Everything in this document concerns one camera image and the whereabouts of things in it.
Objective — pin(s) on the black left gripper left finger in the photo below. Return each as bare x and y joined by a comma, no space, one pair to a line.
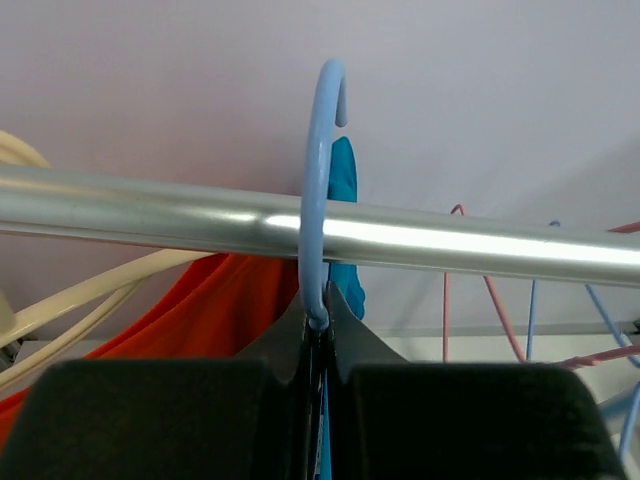
243,417

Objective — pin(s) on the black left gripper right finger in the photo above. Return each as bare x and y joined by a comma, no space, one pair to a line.
396,419

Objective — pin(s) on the pink wire hanger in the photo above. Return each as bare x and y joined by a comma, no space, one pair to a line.
503,317

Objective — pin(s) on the blue t shirt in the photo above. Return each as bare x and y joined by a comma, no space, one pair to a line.
343,186

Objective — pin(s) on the orange t shirt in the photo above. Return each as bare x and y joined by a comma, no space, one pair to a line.
219,306

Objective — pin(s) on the cream plastic hanger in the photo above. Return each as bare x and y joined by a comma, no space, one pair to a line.
117,284

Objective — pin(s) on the white clothes rack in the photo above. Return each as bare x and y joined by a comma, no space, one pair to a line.
142,212

